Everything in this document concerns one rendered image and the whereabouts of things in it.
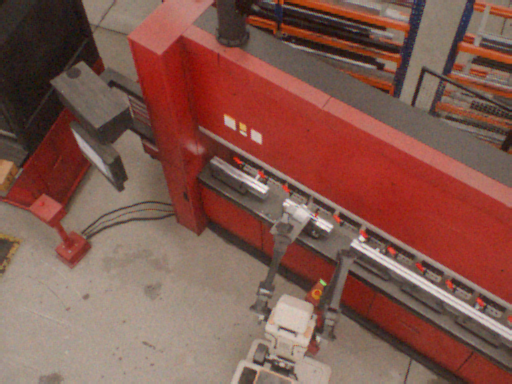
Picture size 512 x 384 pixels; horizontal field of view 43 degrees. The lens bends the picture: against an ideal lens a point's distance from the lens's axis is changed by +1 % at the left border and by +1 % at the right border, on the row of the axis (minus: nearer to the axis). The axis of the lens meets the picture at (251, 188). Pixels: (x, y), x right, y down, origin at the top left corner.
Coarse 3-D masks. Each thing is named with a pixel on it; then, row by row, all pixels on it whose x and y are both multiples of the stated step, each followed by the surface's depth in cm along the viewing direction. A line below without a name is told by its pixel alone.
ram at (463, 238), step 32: (192, 64) 396; (224, 96) 401; (256, 96) 379; (224, 128) 432; (256, 128) 407; (288, 128) 383; (320, 128) 363; (288, 160) 412; (320, 160) 389; (352, 160) 368; (384, 160) 349; (320, 192) 418; (352, 192) 394; (384, 192) 372; (416, 192) 353; (448, 192) 336; (384, 224) 399; (416, 224) 377; (448, 224) 357; (480, 224) 340; (448, 256) 382; (480, 256) 362
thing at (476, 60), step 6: (486, 48) 517; (510, 54) 513; (474, 60) 516; (480, 60) 514; (486, 60) 514; (492, 60) 513; (486, 66) 516; (492, 66) 514; (498, 66) 512; (504, 66) 510; (510, 66) 511; (456, 72) 513; (462, 72) 512; (510, 72) 512; (468, 78) 512; (474, 78) 510; (480, 78) 509; (486, 78) 509; (492, 84) 508; (498, 84) 506; (504, 84) 505
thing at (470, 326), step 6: (456, 318) 428; (462, 318) 428; (462, 324) 426; (468, 324) 426; (474, 324) 426; (468, 330) 426; (474, 330) 424; (480, 330) 424; (486, 330) 424; (480, 336) 423; (486, 336) 422; (492, 336) 422; (492, 342) 420; (498, 342) 420
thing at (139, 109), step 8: (136, 80) 526; (128, 96) 523; (136, 104) 527; (144, 104) 518; (136, 112) 542; (144, 112) 531; (144, 120) 540; (144, 144) 583; (152, 144) 573; (152, 152) 587
